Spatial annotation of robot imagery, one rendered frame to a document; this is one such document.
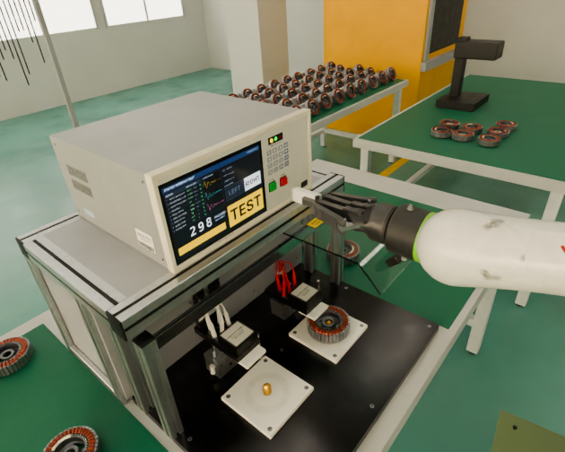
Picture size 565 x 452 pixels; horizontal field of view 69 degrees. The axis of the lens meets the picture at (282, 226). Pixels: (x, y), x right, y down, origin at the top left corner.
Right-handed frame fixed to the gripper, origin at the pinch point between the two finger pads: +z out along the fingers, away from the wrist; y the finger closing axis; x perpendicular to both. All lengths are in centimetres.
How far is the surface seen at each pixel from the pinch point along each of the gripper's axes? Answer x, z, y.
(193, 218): 2.4, 9.7, -22.3
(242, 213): -2.5, 9.6, -9.9
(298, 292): -31.1, 5.5, 2.6
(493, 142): -39, 3, 162
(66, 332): -36, 48, -41
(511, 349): -118, -37, 108
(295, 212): -7.8, 6.8, 4.4
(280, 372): -40.2, -2.1, -14.4
